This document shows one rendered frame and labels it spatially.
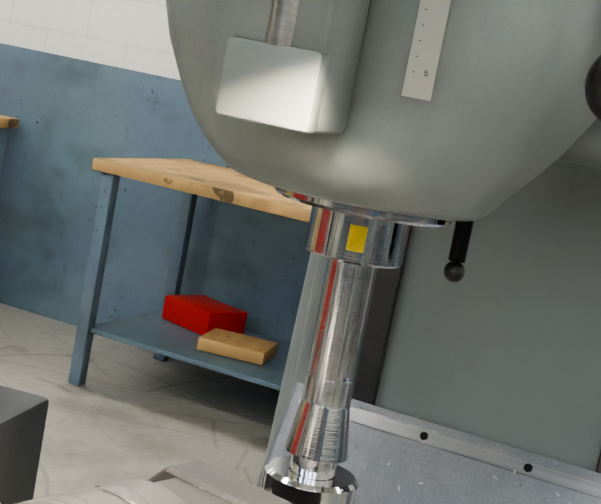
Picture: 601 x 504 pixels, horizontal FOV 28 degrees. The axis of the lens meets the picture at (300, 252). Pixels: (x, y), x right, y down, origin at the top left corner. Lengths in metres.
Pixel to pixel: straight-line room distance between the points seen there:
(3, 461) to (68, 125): 5.02
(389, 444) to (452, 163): 0.51
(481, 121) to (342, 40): 0.07
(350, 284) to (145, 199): 4.93
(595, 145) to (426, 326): 0.35
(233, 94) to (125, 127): 5.09
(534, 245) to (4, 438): 0.43
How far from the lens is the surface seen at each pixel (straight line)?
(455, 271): 0.56
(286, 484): 0.59
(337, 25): 0.46
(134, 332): 4.82
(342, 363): 0.59
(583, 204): 0.93
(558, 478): 0.95
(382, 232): 0.56
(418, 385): 0.98
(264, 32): 0.46
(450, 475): 0.96
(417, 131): 0.48
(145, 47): 5.53
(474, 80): 0.48
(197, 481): 0.58
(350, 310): 0.58
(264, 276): 5.25
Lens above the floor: 1.36
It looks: 9 degrees down
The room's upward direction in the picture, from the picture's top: 11 degrees clockwise
